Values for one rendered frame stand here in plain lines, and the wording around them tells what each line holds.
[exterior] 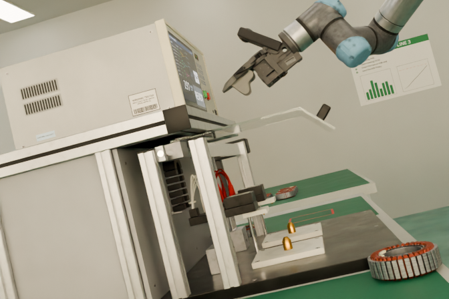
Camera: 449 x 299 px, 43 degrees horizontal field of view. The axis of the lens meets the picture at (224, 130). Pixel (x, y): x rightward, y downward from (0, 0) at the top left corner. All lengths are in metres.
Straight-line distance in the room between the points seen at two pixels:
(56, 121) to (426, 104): 5.71
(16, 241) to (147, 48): 0.47
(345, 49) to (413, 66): 5.33
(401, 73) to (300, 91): 1.13
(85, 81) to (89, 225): 0.32
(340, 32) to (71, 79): 0.63
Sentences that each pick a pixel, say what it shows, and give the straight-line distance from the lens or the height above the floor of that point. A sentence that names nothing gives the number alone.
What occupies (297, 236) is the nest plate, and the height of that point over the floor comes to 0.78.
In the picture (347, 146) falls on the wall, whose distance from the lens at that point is 6.57.
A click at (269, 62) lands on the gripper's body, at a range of 1.43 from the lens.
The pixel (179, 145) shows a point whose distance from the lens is 1.15.
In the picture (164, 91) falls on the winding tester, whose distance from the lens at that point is 1.20.
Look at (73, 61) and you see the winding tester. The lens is 1.27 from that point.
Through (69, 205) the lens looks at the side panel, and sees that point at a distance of 1.13.
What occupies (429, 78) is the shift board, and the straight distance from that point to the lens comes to 6.73.
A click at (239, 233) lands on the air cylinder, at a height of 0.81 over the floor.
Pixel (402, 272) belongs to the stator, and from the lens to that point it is 0.93.
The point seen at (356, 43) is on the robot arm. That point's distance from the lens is 1.39.
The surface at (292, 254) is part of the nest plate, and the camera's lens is 1.18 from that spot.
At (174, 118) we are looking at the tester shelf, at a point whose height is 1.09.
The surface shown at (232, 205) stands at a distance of 1.22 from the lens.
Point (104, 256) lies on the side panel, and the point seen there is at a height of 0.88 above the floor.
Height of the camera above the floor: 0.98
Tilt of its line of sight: 4 degrees up
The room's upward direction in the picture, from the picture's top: 14 degrees counter-clockwise
